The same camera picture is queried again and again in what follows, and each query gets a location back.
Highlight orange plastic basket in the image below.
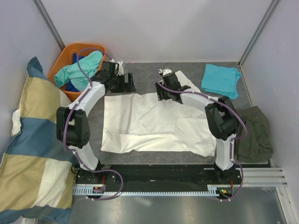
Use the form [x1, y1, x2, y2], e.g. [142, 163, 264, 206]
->
[47, 42, 109, 102]

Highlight olive green t shirt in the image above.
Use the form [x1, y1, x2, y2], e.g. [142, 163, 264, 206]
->
[234, 106, 273, 163]

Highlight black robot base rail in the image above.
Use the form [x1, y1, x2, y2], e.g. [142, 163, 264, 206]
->
[76, 164, 241, 191]

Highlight dark blue t shirt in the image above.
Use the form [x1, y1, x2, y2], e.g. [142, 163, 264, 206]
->
[71, 53, 77, 64]

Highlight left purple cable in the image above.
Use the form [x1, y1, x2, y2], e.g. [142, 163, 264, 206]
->
[63, 48, 124, 201]

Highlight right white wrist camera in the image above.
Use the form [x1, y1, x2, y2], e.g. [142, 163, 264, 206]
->
[158, 69, 172, 76]

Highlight folded turquoise t shirt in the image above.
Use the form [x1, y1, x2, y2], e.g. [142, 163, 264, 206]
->
[201, 64, 241, 100]

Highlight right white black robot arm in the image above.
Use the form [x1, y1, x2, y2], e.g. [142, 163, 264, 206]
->
[155, 69, 248, 184]

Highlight white t shirt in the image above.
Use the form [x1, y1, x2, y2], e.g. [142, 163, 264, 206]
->
[100, 70, 217, 157]

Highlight aluminium extrusion rails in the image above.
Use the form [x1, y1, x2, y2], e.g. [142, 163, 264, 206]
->
[242, 168, 287, 187]

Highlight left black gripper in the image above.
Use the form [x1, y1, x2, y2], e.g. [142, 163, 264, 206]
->
[110, 73, 135, 94]

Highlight left aluminium corner post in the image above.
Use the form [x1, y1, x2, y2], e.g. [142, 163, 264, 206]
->
[32, 0, 65, 51]

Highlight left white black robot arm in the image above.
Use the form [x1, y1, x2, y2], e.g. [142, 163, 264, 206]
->
[57, 60, 136, 183]

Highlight blue beige checkered pillow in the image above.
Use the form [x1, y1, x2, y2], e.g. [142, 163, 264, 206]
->
[0, 57, 75, 224]

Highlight mint green t shirt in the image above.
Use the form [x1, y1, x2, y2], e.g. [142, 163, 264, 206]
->
[54, 51, 103, 92]

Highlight white slotted cable duct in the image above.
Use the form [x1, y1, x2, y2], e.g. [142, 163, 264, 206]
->
[72, 185, 233, 197]

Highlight right aluminium corner post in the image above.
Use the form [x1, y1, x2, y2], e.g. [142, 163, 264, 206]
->
[238, 0, 281, 68]

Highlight aluminium corner post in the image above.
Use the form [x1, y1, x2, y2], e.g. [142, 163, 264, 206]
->
[32, 0, 65, 51]
[238, 0, 281, 68]

